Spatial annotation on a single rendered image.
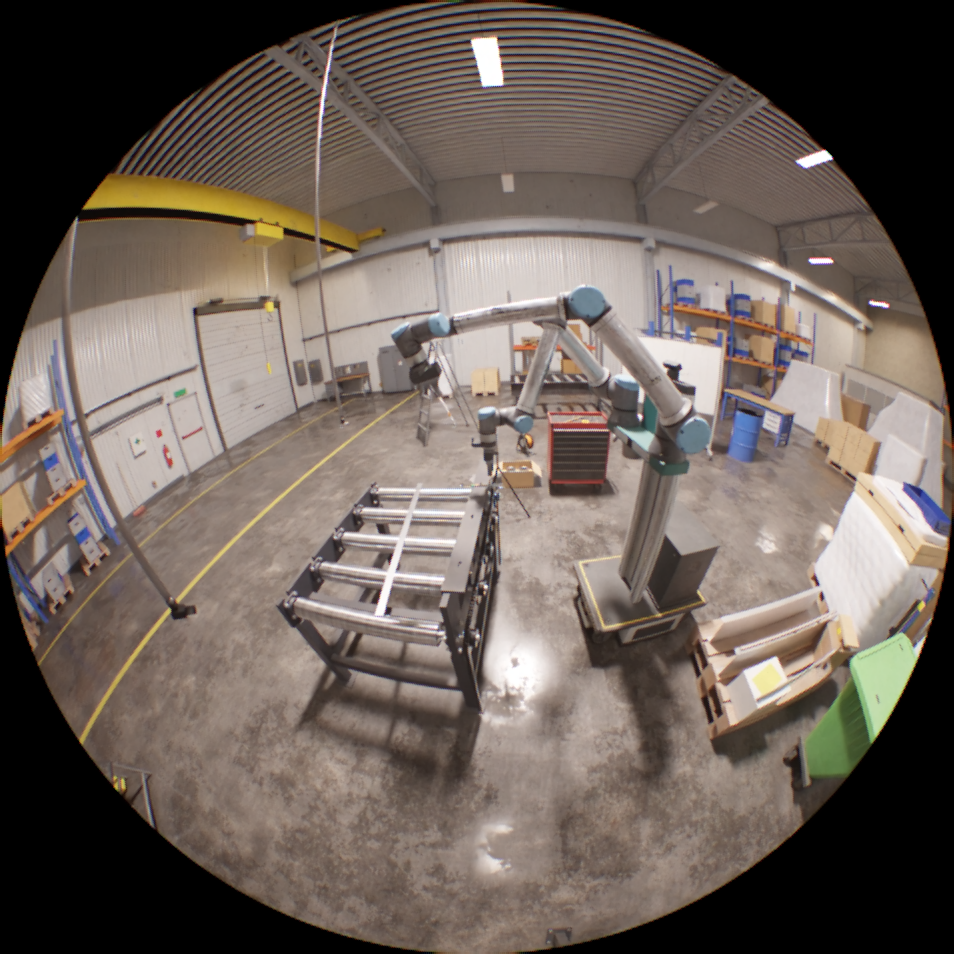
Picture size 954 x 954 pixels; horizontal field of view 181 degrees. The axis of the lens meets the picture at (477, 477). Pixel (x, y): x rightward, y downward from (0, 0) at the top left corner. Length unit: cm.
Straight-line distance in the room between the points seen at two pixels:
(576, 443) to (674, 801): 347
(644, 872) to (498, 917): 76
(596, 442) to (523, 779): 328
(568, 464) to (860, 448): 704
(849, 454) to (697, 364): 472
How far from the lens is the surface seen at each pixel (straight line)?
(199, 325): 1114
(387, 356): 1183
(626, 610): 220
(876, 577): 319
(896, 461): 817
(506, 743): 204
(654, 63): 876
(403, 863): 211
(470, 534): 135
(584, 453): 366
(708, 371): 572
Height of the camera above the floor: 200
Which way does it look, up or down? 27 degrees down
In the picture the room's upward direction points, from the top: 5 degrees counter-clockwise
